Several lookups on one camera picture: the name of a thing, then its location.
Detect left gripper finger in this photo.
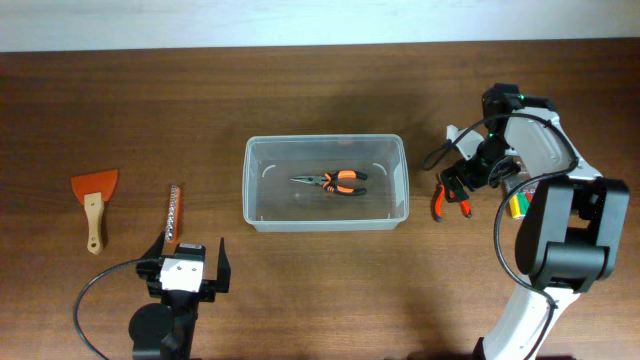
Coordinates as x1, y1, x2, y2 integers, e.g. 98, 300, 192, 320
216, 238, 231, 281
141, 232, 165, 259

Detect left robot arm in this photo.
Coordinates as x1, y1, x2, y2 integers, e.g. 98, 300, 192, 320
128, 234, 231, 359

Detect small red-handled pliers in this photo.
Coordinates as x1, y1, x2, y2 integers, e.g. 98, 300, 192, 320
432, 176, 472, 222

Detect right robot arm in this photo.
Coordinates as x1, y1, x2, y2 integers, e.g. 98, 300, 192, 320
438, 83, 630, 359

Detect clear plastic container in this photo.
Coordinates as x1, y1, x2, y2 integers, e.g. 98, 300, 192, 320
242, 134, 410, 232

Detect orange socket bit rail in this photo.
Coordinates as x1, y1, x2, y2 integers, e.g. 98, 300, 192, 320
164, 185, 181, 243

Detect black cable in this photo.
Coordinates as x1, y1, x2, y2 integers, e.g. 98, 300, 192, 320
422, 112, 580, 360
72, 257, 151, 360

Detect orange scraper wooden handle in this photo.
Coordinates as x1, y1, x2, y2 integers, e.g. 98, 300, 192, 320
70, 169, 119, 255

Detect clear case coloured tubes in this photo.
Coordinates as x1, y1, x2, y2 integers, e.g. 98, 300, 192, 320
502, 160, 537, 220

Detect right black cable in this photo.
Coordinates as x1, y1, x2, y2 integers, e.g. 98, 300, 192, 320
422, 112, 580, 360

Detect left black cable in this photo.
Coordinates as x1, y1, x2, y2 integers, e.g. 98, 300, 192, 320
72, 257, 151, 360

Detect orange-black long nose pliers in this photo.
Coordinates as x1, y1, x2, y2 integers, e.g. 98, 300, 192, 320
289, 170, 368, 196

